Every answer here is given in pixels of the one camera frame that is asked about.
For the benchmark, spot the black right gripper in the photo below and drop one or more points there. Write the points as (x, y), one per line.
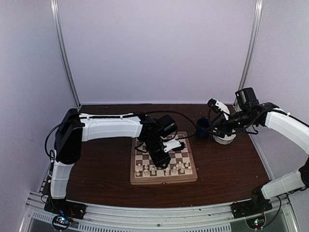
(220, 124)

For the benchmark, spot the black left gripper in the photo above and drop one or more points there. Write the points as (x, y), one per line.
(158, 161)

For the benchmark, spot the white bishop piece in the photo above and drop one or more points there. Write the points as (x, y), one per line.
(167, 172)

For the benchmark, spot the wooden chess board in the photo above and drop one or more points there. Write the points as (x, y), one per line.
(143, 158)

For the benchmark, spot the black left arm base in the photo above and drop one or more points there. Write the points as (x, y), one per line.
(63, 207)

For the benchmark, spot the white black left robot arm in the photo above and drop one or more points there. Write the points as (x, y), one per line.
(78, 128)

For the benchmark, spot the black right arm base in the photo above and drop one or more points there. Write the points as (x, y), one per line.
(256, 205)

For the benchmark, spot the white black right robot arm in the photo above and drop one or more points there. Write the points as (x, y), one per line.
(268, 115)

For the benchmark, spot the white scalloped bowl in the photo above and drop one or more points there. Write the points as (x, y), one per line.
(224, 141)

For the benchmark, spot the dark blue cup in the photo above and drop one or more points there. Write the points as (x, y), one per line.
(202, 128)

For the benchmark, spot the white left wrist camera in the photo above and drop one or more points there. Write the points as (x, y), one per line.
(173, 145)

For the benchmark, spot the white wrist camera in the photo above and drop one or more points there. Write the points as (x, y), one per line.
(173, 145)
(218, 107)

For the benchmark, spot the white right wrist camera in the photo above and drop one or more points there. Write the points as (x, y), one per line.
(218, 107)

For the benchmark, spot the right aluminium corner post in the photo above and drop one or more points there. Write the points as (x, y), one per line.
(252, 42)

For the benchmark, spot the aluminium corner post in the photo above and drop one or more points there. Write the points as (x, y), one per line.
(252, 42)
(63, 52)

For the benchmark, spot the left aluminium corner post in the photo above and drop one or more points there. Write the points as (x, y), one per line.
(63, 52)

